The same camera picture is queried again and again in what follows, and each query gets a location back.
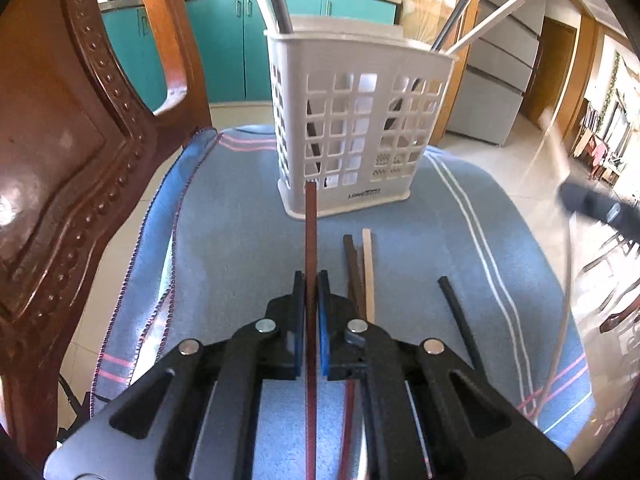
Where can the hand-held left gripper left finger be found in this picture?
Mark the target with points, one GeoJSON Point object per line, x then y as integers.
{"type": "Point", "coordinates": [299, 320]}

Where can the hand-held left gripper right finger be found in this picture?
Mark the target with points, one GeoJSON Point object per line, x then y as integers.
{"type": "Point", "coordinates": [324, 320]}

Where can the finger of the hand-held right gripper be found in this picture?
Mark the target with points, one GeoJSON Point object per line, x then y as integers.
{"type": "Point", "coordinates": [595, 205]}

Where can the dark brown chopstick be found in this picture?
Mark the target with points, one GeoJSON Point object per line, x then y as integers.
{"type": "Point", "coordinates": [348, 260]}

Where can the red-brown chopstick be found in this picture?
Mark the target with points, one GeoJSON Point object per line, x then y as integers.
{"type": "Point", "coordinates": [347, 420]}
{"type": "Point", "coordinates": [311, 230]}

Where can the white plastic utensil basket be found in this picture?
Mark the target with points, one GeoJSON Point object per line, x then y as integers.
{"type": "Point", "coordinates": [350, 195]}

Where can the clothes drying rack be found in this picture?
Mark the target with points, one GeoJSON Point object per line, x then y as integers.
{"type": "Point", "coordinates": [597, 152]}

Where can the blue striped towel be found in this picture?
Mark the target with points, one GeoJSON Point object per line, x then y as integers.
{"type": "Point", "coordinates": [235, 240]}

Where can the green hanging vine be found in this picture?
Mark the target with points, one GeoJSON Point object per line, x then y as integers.
{"type": "Point", "coordinates": [612, 80]}

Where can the brown wooden door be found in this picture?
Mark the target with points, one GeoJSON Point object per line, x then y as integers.
{"type": "Point", "coordinates": [552, 70]}

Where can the grey refrigerator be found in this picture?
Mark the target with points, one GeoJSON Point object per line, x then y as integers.
{"type": "Point", "coordinates": [500, 75]}

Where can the wood framed glass door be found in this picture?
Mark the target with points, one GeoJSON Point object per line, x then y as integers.
{"type": "Point", "coordinates": [412, 10]}

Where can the carved wooden chair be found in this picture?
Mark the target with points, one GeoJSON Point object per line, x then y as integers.
{"type": "Point", "coordinates": [60, 135]}

